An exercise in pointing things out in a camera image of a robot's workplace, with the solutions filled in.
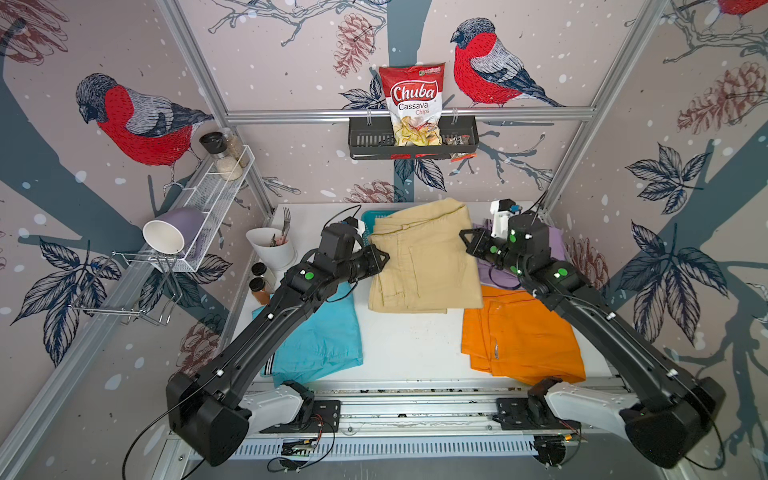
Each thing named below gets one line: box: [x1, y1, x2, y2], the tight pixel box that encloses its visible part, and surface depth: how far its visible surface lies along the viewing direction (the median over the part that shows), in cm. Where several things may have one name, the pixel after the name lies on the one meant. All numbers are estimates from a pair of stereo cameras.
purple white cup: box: [143, 207, 206, 255], surface depth 64 cm
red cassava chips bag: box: [379, 63, 446, 147], surface depth 83 cm
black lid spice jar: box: [199, 132, 228, 154], surface depth 80 cm
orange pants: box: [461, 285, 586, 385], surface depth 84 cm
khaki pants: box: [368, 198, 483, 314], surface depth 74 cm
